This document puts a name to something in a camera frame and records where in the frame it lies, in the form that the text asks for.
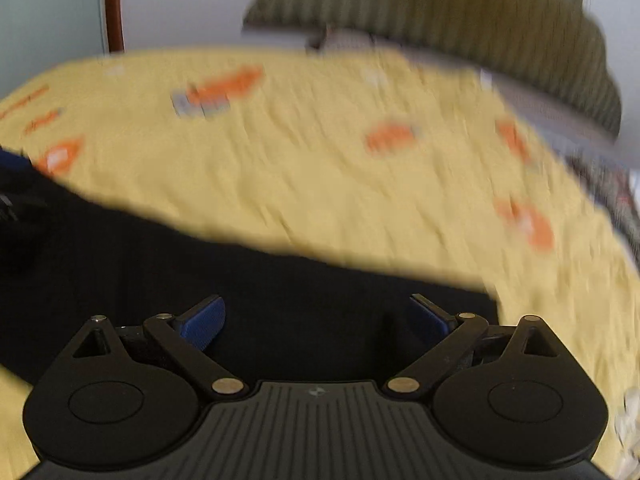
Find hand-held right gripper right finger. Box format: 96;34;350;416
383;293;561;402

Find black pants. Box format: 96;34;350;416
0;167;501;391

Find frosted glass wardrobe door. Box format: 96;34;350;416
0;0;107;98

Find yellow printed bedsheet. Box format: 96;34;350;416
0;47;640;480

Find grey pillow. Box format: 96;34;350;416
305;25;401;53

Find olive green upholstered headboard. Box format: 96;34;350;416
242;0;623;141

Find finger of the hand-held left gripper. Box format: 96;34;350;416
0;147;35;181

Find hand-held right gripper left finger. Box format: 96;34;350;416
72;294;249;402

